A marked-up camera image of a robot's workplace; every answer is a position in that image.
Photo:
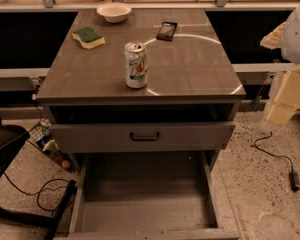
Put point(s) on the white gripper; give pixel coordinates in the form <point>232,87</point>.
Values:
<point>297,39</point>

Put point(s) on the white green 7up can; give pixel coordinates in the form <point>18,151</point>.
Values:
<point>135,62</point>

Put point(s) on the grey drawer cabinet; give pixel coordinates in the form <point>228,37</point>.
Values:
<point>144,117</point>

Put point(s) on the black drawer handle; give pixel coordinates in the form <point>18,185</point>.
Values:
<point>144,138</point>

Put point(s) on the green yellow sponge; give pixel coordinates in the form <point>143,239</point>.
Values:
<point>88,37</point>

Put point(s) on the black rxbar chocolate wrapper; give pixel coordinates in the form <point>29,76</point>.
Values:
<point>167,31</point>

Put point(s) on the open grey lower drawer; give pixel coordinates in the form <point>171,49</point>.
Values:
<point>146,196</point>

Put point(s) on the closed grey upper drawer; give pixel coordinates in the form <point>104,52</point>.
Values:
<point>103,138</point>

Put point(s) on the white ceramic bowl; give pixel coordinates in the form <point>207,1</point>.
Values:
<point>114,12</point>

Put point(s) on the wire basket with items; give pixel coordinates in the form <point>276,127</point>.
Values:
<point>42,139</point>

